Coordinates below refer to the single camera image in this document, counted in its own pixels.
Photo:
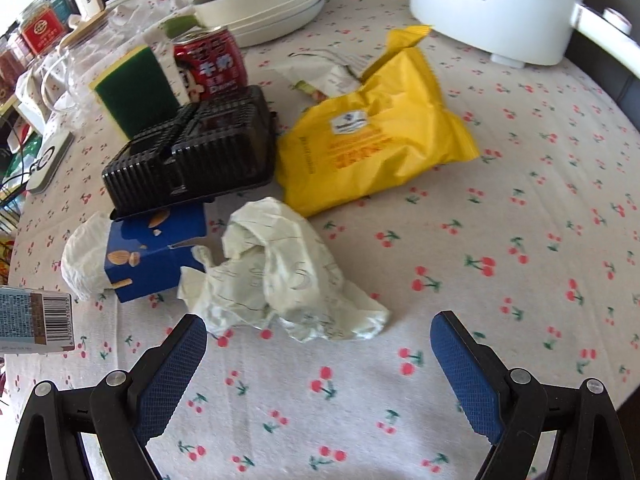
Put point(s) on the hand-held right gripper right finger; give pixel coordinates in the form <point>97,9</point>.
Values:
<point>470,385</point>

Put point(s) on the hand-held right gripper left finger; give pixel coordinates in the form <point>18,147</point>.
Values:
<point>170,385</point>

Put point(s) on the blue almond print box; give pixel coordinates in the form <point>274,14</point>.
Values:
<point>150,260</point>

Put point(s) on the barcode printed carton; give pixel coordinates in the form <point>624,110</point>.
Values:
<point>35,320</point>

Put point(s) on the white tissue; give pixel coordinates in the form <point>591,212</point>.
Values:
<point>85,260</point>

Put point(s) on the white paper wrapper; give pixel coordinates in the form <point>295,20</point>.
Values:
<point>280,280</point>

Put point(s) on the black ribbed plastic tray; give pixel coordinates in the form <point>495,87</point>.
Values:
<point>200,160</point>

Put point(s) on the yellow snack bag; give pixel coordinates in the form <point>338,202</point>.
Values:
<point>380,150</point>

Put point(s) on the green and yellow sponge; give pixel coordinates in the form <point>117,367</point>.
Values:
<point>135,95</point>

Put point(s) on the white printed snack wrapper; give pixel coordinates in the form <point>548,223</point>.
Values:
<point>330,77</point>

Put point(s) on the cherry print tablecloth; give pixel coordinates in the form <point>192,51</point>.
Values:
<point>350,400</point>

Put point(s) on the flat white device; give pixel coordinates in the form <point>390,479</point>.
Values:
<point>50,160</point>

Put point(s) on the red milk can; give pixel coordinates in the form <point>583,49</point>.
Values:
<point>215,67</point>

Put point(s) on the glass pitcher with wooden lid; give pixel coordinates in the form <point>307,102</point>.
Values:
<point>85,65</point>

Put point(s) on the green vegetable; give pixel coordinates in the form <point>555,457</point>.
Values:
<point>182,26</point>

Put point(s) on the white electric pot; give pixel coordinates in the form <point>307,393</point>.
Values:
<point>475,10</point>

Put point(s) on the red label jar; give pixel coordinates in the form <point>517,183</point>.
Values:
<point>42,27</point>

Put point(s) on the teal label jar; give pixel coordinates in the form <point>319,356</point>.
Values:
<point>62,7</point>

